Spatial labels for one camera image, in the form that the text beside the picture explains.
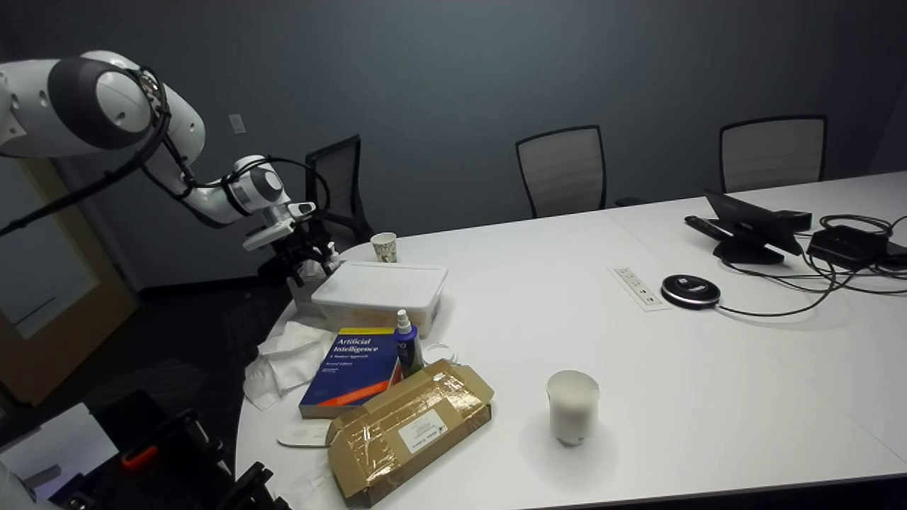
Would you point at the white wall outlet plate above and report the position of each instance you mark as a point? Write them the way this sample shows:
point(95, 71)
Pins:
point(237, 122)

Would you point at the white box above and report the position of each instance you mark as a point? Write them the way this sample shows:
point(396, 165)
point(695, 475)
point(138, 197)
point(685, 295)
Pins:
point(377, 287)

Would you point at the light mesh office chair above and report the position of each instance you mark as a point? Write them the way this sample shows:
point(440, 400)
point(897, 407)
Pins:
point(562, 170)
point(773, 153)

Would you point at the black office chair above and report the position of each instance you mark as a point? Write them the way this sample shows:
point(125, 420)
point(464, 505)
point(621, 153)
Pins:
point(341, 187)

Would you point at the white paper sheet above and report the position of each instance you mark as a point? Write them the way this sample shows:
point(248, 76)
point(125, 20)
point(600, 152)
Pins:
point(57, 448)

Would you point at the wooden door glass pane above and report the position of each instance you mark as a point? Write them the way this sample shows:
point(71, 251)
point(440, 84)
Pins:
point(57, 365)

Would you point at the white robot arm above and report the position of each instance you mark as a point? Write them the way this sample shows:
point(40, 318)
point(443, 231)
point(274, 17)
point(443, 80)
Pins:
point(95, 102)

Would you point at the large crumpled white tissue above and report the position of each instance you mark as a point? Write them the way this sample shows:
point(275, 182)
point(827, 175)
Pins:
point(285, 365)

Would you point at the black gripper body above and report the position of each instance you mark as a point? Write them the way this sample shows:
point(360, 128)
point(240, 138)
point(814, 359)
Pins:
point(298, 247)

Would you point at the black mounting board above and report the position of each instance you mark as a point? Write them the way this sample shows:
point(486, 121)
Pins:
point(189, 444)

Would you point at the black round speakerphone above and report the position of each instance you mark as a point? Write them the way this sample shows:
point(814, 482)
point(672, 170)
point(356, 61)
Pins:
point(691, 289)

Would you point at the white flat table strip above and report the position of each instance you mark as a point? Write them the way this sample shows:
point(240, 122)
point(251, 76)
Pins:
point(640, 287)

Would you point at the blue spray bottle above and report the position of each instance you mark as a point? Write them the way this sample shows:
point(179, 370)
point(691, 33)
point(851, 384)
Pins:
point(406, 345)

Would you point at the black rectangular device box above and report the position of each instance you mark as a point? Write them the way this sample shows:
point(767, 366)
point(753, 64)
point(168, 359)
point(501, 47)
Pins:
point(851, 247)

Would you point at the brown cardboard box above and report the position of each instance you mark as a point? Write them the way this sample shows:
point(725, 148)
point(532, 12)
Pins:
point(406, 430)

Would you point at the patterned paper cup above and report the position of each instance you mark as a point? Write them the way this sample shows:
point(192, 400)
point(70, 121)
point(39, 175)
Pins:
point(574, 407)
point(383, 247)

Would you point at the blue and yellow book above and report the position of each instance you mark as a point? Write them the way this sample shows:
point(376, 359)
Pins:
point(350, 372)

